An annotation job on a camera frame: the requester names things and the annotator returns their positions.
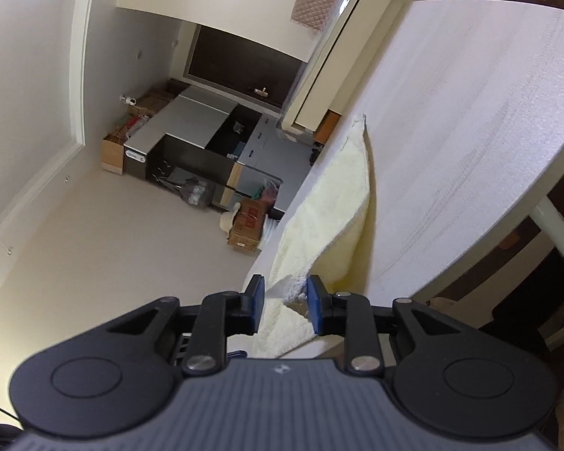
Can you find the flat cardboard box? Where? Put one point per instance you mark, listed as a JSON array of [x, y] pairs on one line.
[[152, 101]]

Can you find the dark brown door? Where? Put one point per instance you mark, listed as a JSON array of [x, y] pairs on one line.
[[244, 61]]

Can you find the clear plastic bag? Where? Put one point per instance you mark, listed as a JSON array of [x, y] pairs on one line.
[[196, 192]]

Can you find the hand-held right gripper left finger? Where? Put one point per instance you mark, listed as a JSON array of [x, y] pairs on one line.
[[258, 301]]

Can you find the brown paper bag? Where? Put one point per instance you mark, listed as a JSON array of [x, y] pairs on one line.
[[113, 152]]

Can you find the cardboard box with red print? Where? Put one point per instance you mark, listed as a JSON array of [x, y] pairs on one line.
[[249, 225]]

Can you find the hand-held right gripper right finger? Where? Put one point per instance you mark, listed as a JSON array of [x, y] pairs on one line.
[[316, 309]]

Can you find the white table leg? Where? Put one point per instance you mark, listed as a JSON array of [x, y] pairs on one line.
[[557, 230]]

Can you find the grey and black desk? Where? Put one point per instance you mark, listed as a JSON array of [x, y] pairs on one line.
[[188, 127]]

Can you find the pale yellow towel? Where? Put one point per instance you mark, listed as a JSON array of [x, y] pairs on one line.
[[324, 206]]

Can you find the white hat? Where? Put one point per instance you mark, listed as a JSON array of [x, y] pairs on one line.
[[228, 221]]

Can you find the colourful folded cloths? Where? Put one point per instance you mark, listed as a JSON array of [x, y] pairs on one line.
[[265, 192]]

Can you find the cream sideboard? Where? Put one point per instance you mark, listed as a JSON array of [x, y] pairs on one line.
[[319, 80]]

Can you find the small white camera device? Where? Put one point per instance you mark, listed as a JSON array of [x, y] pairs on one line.
[[128, 99]]

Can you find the grey drawer cabinet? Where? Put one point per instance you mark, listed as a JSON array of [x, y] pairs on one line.
[[272, 159]]

